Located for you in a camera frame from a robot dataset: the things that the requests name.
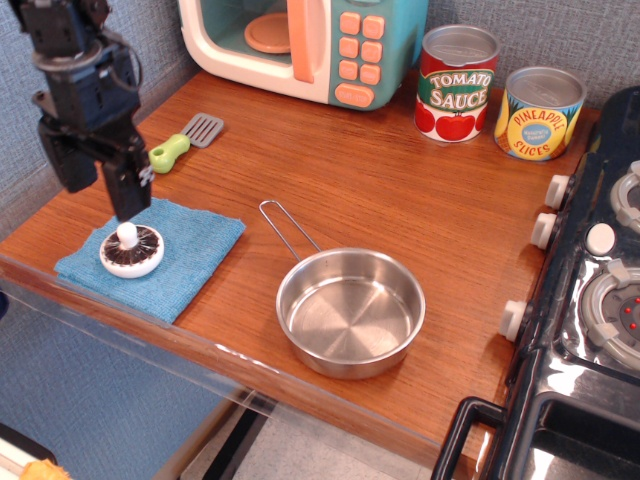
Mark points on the white stove knob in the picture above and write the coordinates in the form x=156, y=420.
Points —
x=556, y=191
x=542, y=230
x=511, y=319

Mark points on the orange fuzzy object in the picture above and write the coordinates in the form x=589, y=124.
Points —
x=43, y=470

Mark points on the pineapple slices can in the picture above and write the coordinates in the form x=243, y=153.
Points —
x=539, y=111

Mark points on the white round stove button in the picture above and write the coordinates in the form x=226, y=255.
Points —
x=600, y=239

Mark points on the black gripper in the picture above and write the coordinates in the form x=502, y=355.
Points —
x=87, y=114

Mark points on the grey stove burner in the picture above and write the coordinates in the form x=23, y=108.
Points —
x=626, y=214
x=609, y=311

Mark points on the grey stove burner front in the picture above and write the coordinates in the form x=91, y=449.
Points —
x=609, y=311

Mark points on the green handled grey spatula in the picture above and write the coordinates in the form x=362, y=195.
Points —
x=199, y=132

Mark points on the white stove knob top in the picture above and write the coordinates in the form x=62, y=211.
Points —
x=556, y=191

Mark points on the orange microwave turntable plate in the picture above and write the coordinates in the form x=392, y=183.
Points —
x=269, y=34

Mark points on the grey stove burner back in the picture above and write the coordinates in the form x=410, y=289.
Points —
x=626, y=214

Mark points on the white toy mushroom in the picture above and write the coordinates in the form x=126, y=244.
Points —
x=132, y=251

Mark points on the teal toy microwave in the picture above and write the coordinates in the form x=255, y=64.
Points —
x=350, y=54

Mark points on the tomato sauce can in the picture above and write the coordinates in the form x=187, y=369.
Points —
x=456, y=75

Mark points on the silver pot with handle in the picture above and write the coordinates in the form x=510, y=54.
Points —
x=350, y=313

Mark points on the black toy stove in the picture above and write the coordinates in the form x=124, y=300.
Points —
x=571, y=411

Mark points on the white stove knob bottom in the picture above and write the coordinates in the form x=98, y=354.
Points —
x=511, y=319

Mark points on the blue folded cloth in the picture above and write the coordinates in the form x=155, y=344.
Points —
x=196, y=243

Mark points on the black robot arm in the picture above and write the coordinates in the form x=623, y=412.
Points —
x=65, y=27

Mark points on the white stove knob middle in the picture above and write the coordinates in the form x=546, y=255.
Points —
x=542, y=230

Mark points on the clear acrylic table guard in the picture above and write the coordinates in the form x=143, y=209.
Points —
x=107, y=394

